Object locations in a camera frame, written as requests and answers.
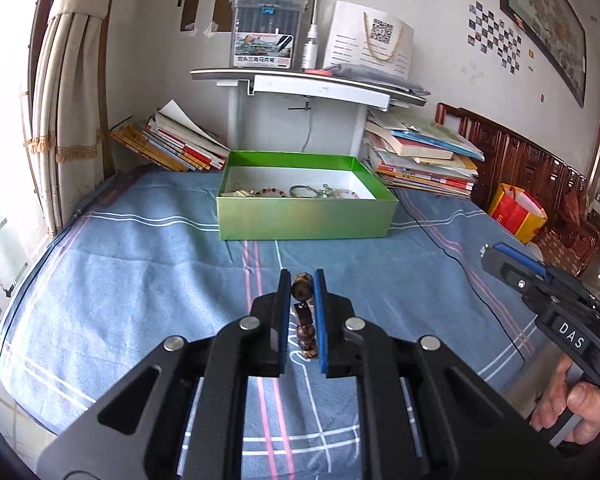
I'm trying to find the white spray bottle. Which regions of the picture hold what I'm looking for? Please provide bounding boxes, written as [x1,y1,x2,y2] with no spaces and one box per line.
[301,24,320,70]

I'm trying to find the small white grey desk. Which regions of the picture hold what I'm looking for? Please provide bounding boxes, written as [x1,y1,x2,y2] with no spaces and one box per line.
[190,67,428,158]

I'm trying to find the blue striped bed sheet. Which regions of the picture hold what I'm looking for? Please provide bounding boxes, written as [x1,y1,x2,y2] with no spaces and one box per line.
[0,165,556,480]

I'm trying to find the clear marker pen case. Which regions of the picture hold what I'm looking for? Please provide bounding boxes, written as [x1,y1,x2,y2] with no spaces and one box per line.
[228,0,308,70]

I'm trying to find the black cable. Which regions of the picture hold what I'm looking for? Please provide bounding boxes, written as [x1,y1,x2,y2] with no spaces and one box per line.
[397,200,527,365]

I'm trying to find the white paper bag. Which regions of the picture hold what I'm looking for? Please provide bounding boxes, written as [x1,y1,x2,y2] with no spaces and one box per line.
[322,1,415,81]

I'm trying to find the green cardboard box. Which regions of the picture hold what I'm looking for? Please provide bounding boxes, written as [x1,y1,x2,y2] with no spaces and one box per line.
[216,150,400,241]

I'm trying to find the framed wall picture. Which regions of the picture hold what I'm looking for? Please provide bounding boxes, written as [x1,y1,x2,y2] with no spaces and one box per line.
[496,0,588,108]

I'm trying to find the beige curtain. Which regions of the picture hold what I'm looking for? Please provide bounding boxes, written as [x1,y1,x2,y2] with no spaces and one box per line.
[30,0,118,236]

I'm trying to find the yellow red shopping bag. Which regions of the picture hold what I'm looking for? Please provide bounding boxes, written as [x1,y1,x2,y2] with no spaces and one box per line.
[487,183,548,245]

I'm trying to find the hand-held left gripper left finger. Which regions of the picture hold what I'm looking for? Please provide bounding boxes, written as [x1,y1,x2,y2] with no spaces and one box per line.
[37,269,292,480]

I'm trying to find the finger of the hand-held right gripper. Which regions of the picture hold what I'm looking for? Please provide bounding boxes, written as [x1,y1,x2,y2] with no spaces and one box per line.
[480,245,546,308]
[494,242,556,281]

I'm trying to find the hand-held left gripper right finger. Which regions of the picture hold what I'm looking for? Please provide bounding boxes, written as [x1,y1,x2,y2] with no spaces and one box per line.
[314,269,566,480]

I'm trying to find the dark grey pouch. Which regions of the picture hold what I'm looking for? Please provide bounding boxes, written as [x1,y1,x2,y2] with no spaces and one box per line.
[325,64,431,97]

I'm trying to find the flat stack of books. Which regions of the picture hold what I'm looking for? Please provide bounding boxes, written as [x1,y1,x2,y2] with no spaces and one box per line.
[362,110,486,198]

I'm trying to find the wooden armchair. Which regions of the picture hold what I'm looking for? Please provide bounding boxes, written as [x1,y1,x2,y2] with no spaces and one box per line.
[535,190,600,278]

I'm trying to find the person's right hand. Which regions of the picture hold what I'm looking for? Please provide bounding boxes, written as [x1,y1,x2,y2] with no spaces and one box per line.
[530,355,600,446]

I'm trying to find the leaning pile of books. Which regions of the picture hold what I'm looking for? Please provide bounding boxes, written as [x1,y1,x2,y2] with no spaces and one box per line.
[109,100,231,173]

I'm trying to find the checkered wall stickers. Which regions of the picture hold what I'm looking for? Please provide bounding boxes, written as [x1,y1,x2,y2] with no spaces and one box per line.
[467,1,522,73]

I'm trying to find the red-brown beaded bracelet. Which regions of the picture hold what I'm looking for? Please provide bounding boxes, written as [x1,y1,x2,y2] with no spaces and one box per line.
[291,272,319,361]

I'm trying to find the carved wooden headboard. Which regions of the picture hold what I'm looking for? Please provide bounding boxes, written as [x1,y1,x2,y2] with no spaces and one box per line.
[435,102,588,221]

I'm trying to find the frosted patterned window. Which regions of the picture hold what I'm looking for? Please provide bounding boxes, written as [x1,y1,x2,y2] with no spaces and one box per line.
[0,0,66,411]

